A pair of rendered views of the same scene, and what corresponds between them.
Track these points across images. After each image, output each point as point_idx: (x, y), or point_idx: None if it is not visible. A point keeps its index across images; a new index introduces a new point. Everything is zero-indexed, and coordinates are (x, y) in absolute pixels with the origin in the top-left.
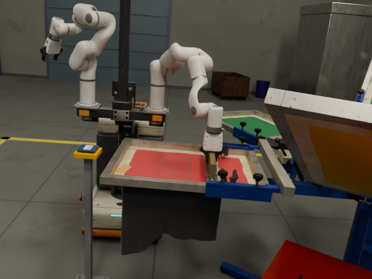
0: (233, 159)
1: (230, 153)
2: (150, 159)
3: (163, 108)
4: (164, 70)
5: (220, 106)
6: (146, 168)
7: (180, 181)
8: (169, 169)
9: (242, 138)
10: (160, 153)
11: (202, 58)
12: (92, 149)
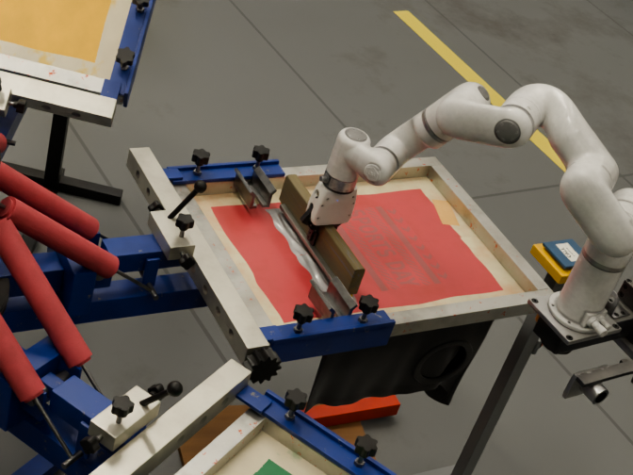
0: (293, 310)
1: None
2: (439, 256)
3: (557, 304)
4: None
5: (348, 134)
6: (415, 223)
7: (321, 169)
8: (380, 233)
9: (301, 304)
10: (447, 286)
11: (458, 87)
12: (555, 247)
